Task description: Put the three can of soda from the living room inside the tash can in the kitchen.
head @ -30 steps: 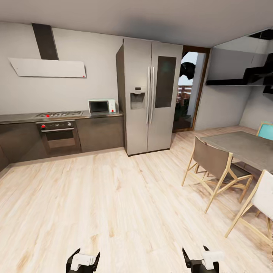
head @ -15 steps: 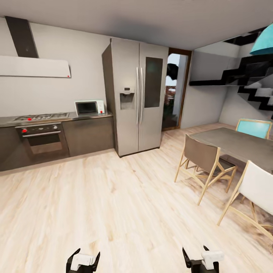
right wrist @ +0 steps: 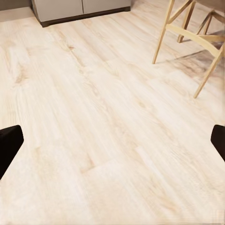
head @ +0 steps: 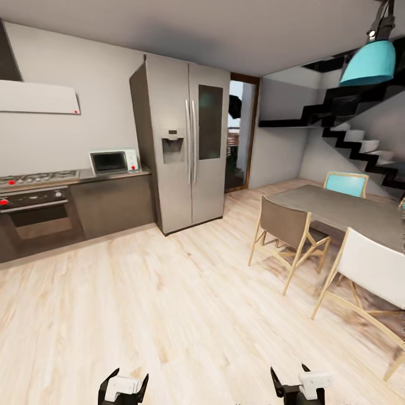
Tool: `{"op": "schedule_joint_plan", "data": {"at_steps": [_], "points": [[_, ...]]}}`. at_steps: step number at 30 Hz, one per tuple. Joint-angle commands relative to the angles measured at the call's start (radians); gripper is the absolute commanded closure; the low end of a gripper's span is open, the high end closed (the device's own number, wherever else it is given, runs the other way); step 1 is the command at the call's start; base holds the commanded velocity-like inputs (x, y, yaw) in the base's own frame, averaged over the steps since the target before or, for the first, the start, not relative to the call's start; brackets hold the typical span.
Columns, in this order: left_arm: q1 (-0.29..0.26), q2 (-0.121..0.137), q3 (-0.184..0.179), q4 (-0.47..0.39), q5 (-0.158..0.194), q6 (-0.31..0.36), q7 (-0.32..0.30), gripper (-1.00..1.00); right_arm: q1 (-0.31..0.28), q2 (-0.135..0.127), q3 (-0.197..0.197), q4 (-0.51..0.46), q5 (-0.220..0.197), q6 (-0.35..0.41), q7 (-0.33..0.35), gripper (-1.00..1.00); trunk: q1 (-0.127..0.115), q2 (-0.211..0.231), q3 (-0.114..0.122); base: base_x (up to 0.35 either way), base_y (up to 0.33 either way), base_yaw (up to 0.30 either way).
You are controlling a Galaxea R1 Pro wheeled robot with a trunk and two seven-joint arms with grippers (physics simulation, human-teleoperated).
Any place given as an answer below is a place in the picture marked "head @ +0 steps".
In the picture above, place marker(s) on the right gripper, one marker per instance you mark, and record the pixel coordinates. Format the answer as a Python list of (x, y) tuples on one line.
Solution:
[(292, 395)]

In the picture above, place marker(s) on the stairs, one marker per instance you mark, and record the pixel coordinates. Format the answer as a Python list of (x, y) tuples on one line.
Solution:
[(364, 123)]

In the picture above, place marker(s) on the room light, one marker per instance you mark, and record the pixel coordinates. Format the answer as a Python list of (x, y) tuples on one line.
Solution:
[(375, 62)]

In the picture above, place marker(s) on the range hood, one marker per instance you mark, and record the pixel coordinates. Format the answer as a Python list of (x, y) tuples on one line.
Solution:
[(15, 94)]

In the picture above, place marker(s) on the breakfast table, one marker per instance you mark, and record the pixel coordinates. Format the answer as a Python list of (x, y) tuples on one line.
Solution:
[(382, 223)]

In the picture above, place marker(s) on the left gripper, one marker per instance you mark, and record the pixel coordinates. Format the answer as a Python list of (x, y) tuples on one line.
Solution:
[(123, 398)]

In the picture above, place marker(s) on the fixed window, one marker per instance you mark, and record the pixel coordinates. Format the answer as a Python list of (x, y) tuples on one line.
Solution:
[(243, 101)]

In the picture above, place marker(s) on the oven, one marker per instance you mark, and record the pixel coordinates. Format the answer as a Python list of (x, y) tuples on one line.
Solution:
[(38, 215)]

